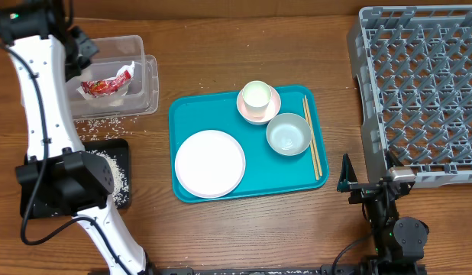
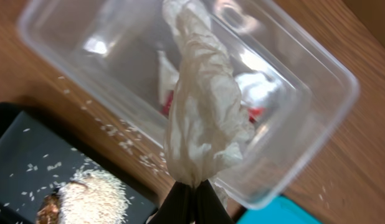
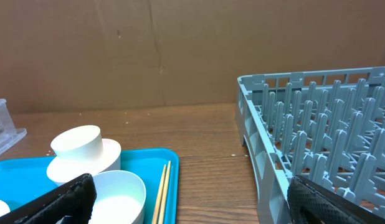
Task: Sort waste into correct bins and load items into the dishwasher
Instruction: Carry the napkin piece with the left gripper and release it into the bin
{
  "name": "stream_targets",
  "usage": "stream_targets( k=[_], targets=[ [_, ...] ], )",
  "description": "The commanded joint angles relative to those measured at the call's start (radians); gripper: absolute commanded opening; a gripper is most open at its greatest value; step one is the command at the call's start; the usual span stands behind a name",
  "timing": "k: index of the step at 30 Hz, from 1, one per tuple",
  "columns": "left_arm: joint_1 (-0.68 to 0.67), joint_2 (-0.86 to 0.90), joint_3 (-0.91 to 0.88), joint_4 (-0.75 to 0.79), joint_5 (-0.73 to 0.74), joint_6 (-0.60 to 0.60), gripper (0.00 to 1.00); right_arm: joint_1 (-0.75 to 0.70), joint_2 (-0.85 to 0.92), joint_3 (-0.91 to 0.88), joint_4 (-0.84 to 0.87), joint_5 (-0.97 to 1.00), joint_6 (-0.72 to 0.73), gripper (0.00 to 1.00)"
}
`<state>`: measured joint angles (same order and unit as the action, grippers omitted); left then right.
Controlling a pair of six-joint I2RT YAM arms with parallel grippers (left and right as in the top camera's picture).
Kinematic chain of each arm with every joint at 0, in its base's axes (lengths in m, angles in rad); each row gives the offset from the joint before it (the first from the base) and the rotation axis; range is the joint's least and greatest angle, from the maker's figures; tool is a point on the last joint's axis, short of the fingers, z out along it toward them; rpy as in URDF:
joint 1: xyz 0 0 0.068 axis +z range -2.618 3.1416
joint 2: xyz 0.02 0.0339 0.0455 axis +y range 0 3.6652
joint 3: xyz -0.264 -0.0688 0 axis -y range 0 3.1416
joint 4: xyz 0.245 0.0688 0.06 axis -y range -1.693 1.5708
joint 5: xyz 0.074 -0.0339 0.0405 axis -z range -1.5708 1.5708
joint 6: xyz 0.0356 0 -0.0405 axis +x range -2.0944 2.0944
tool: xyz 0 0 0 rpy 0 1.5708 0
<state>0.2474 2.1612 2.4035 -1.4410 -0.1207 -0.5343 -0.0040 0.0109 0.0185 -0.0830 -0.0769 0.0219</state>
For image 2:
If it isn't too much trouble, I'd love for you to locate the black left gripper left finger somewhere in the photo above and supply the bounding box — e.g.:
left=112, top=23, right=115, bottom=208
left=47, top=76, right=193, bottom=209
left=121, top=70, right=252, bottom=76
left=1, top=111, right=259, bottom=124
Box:
left=148, top=182, right=193, bottom=224

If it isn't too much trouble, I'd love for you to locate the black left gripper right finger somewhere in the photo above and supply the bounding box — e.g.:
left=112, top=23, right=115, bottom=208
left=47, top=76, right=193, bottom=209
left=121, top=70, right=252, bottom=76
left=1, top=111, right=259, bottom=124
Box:
left=194, top=180, right=235, bottom=224

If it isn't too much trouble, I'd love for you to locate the white tissue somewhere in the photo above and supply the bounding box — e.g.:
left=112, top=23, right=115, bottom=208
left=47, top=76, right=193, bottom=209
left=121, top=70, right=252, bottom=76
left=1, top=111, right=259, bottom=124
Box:
left=162, top=0, right=254, bottom=189
left=157, top=50, right=280, bottom=108

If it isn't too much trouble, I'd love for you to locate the red snack wrapper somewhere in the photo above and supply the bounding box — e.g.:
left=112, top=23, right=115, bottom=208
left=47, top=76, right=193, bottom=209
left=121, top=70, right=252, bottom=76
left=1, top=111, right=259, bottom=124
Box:
left=162, top=91, right=265, bottom=123

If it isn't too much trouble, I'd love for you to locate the teal plastic tray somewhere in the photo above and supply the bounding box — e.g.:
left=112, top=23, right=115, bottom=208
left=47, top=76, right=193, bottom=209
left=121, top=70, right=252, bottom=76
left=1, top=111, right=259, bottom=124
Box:
left=236, top=195, right=321, bottom=224

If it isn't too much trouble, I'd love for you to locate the pile of rice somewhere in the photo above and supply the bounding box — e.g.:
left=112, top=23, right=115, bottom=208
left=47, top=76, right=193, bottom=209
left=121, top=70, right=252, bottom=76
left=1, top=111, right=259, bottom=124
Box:
left=58, top=170, right=130, bottom=224

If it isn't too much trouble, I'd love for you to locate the brown food scrap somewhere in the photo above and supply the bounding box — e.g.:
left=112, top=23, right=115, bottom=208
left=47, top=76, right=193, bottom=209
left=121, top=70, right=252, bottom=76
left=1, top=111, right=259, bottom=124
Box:
left=36, top=193, right=60, bottom=224

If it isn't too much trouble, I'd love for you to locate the clear plastic bin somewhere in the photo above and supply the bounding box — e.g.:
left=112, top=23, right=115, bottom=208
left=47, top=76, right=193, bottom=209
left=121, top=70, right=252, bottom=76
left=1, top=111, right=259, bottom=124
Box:
left=18, top=1, right=359, bottom=208

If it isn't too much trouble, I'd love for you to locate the black tray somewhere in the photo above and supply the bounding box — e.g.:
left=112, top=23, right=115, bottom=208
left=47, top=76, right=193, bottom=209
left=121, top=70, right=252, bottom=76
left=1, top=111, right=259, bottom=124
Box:
left=0, top=103, right=157, bottom=223

